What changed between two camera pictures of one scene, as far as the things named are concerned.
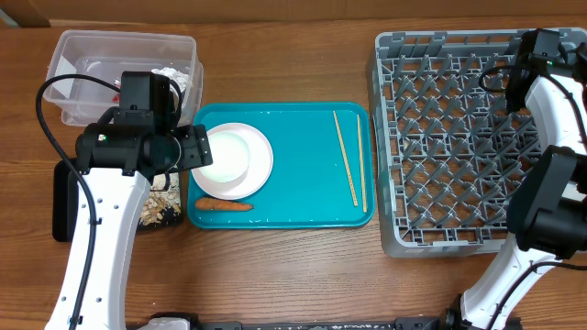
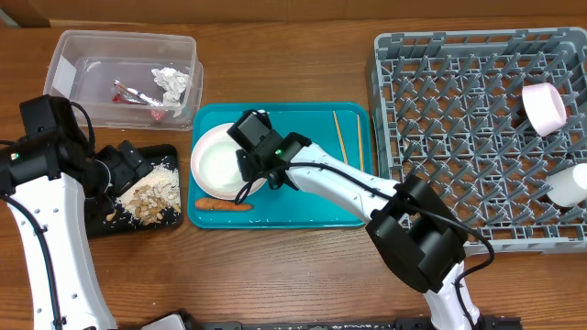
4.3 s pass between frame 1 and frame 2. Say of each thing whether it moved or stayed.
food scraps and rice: stayed
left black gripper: moved
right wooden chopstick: stayed
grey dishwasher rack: stayed
